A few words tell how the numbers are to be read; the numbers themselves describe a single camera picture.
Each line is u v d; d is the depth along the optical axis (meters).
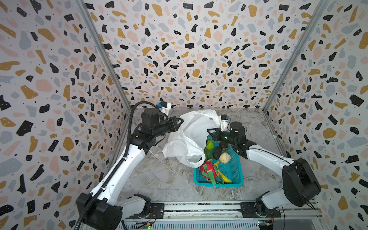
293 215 0.75
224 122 0.76
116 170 0.43
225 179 0.83
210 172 0.77
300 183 0.44
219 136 0.76
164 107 0.64
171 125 0.63
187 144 0.64
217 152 0.92
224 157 0.88
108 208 0.36
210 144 0.92
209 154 0.89
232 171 0.86
